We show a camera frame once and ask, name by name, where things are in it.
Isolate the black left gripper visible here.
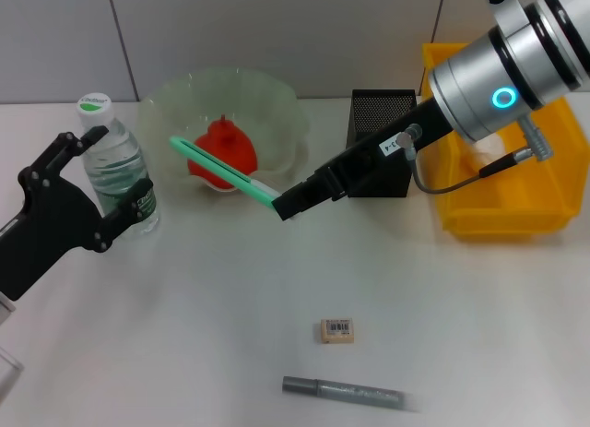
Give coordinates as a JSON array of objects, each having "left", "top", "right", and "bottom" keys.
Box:
[{"left": 0, "top": 125, "right": 155, "bottom": 302}]

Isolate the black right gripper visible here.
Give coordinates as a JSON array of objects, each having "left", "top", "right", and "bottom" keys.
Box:
[{"left": 271, "top": 99, "right": 455, "bottom": 222}]

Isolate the water bottle with green label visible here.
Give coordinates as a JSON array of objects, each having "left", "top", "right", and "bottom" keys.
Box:
[{"left": 77, "top": 91, "right": 161, "bottom": 239}]

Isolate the mint green utility knife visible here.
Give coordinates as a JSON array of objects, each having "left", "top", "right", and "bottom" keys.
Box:
[{"left": 169, "top": 136, "right": 282, "bottom": 210}]

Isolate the white paper ball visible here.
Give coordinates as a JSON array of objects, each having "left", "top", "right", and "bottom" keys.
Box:
[{"left": 465, "top": 131, "right": 508, "bottom": 174}]

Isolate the translucent green fruit bowl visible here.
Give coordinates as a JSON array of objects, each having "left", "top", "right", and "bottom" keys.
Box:
[{"left": 136, "top": 66, "right": 309, "bottom": 196}]

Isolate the black mesh pen holder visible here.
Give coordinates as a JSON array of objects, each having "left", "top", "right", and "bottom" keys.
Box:
[{"left": 345, "top": 89, "right": 419, "bottom": 198}]

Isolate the beige eraser with barcode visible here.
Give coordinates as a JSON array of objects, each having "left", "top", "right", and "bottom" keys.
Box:
[{"left": 320, "top": 318, "right": 356, "bottom": 346}]

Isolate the grey marker pen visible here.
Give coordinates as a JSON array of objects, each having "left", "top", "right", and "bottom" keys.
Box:
[{"left": 281, "top": 375, "right": 423, "bottom": 414}]

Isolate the yellow plastic storage bin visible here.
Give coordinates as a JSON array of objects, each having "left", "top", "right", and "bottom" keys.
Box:
[{"left": 421, "top": 42, "right": 590, "bottom": 238}]

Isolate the right gripper cable with connector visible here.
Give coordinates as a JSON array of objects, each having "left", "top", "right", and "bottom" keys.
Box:
[{"left": 396, "top": 114, "right": 553, "bottom": 196}]

